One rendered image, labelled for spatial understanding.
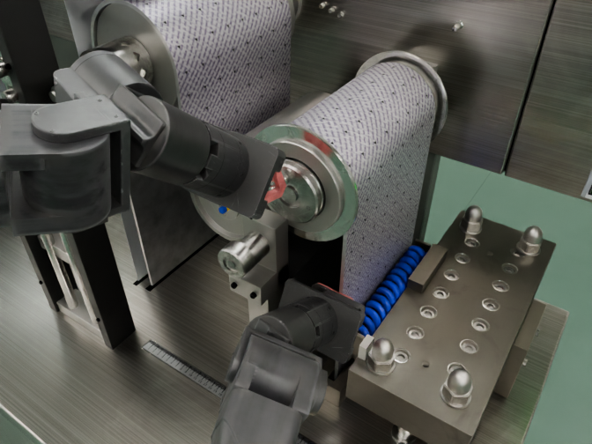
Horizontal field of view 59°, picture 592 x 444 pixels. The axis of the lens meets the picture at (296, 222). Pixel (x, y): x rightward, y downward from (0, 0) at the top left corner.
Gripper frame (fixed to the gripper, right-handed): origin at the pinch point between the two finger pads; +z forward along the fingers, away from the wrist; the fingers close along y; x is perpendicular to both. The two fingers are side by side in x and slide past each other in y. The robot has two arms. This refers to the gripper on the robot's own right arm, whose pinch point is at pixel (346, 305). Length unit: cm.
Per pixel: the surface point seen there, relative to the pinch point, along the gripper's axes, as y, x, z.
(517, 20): 5.8, 41.1, 11.5
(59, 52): -101, 18, 25
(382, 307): 3.1, 0.0, 5.8
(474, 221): 7.5, 13.1, 25.6
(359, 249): 0.2, 8.3, -2.7
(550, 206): 9, 10, 230
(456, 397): 16.8, -3.6, -2.0
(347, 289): 0.3, 2.9, -2.4
